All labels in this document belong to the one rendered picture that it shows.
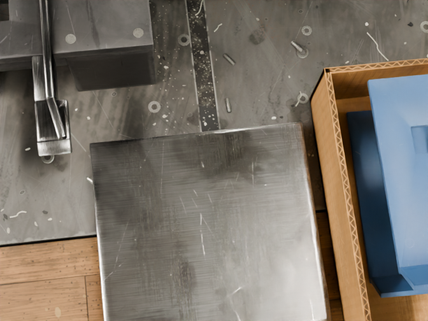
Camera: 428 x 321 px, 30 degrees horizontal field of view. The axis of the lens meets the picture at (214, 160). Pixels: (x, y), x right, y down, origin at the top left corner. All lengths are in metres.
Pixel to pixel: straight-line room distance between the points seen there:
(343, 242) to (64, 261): 0.22
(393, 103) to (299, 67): 0.12
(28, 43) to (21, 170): 0.11
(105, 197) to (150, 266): 0.06
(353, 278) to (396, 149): 0.10
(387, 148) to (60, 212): 0.26
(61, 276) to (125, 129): 0.13
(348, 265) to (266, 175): 0.10
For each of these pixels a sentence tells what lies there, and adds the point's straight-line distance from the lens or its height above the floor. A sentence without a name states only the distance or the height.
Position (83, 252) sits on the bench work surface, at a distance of 0.64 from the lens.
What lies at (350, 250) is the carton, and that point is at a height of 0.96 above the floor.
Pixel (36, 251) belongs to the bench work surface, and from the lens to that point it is 0.64.
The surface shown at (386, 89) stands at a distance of 0.59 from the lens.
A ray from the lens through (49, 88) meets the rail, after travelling 0.58.
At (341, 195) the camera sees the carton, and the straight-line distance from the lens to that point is 0.59.
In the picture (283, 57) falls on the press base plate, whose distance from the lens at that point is 0.68.
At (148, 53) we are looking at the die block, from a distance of 0.60.
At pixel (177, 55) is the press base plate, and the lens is 0.68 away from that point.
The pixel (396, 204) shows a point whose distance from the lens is 0.57.
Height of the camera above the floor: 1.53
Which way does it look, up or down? 75 degrees down
